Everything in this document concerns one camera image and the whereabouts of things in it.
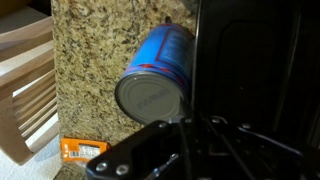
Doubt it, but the small wooden slat chair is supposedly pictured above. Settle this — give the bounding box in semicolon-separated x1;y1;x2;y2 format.
0;14;60;167

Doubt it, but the black rectangular plastic bowl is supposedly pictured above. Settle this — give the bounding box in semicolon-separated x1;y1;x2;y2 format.
190;0;320;149

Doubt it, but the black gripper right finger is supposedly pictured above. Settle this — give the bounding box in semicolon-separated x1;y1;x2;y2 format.
196;114;320;180

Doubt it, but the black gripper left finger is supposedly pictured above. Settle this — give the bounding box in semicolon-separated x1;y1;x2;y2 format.
84;119;189;180

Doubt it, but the blue labelled tin can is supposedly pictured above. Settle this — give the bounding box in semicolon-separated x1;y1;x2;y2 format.
114;21;196;126

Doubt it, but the orange snack packet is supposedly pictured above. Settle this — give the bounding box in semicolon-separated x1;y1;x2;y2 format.
59;136;113;164

